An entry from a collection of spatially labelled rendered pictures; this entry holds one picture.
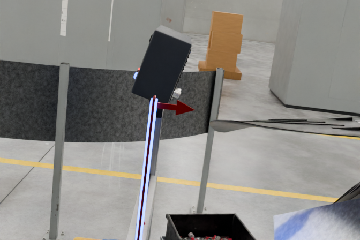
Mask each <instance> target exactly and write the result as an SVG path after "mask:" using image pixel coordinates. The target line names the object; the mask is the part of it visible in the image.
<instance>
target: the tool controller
mask: <svg viewBox="0 0 360 240"><path fill-rule="evenodd" d="M191 47H192V43H191V37H190V36H187V35H185V34H182V33H180V32H177V31H175V30H173V29H170V28H168V27H165V26H162V25H160V26H159V27H158V28H157V29H156V30H155V31H154V33H153V34H152V35H151V37H150V40H149V45H148V48H147V50H146V53H145V55H144V58H143V60H142V63H141V66H140V69H139V72H138V74H137V77H136V80H135V82H134V84H133V87H132V90H131V93H132V94H135V95H138V96H141V97H142V98H145V99H148V100H149V102H150V101H151V98H153V96H156V99H158V100H157V102H160V103H169V102H170V101H171V100H172V97H175V98H177V99H178V98H179V96H180V94H181V89H179V88H177V87H176V86H177V84H178V82H179V79H180V78H181V74H182V73H183V70H184V67H185V66H186V62H187V61H188V58H189V54H190V53H191Z"/></svg>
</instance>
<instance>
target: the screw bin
mask: <svg viewBox="0 0 360 240"><path fill-rule="evenodd" d="M166 219H167V220H168V222H167V231H166V239H165V240H182V239H181V237H180V236H182V237H188V234H189V233H193V234H194V236H195V237H206V236H207V237H213V236H214V235H216V236H229V238H232V240H256V239H255V237H254V236H253V235H252V234H251V232H250V231H249V230H248V228H247V227H246V226H245V224H244V223H243V222H242V220H241V219H240V218H239V217H238V215H237V214H236V213H213V214H166Z"/></svg>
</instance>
